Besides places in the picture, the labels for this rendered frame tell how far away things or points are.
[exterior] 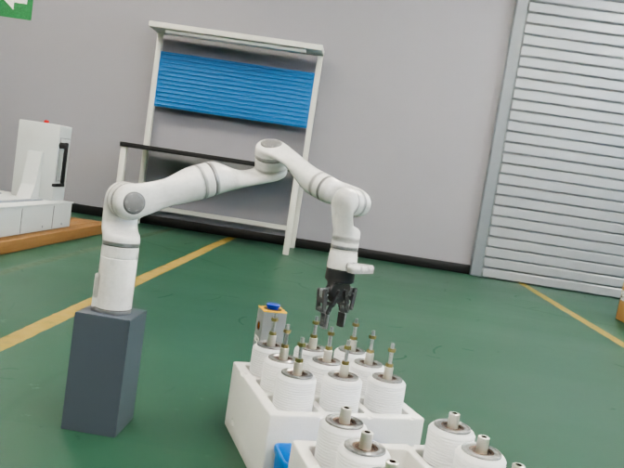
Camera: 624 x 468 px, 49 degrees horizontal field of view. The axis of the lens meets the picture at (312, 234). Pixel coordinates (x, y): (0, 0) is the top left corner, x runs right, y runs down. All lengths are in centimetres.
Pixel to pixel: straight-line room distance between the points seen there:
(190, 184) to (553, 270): 538
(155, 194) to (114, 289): 26
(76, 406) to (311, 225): 500
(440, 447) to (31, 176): 410
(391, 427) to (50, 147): 387
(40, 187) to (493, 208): 398
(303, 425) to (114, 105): 573
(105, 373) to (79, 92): 558
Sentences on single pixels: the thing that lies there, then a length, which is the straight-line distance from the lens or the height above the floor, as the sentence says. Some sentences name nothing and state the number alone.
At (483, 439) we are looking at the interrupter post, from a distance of 136.
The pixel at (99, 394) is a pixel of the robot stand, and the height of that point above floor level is 10.
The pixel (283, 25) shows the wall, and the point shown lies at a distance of 680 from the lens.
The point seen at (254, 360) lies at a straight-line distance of 182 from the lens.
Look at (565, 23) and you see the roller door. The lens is 694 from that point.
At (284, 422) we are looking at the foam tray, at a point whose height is 16.
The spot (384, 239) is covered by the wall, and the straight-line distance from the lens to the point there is 663.
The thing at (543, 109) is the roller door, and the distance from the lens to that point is 677.
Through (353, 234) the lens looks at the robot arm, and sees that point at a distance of 169.
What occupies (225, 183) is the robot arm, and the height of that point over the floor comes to 66.
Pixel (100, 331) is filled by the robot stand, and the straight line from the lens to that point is 176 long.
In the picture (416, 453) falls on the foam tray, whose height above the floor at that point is 18.
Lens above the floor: 72
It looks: 5 degrees down
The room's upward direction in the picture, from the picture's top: 9 degrees clockwise
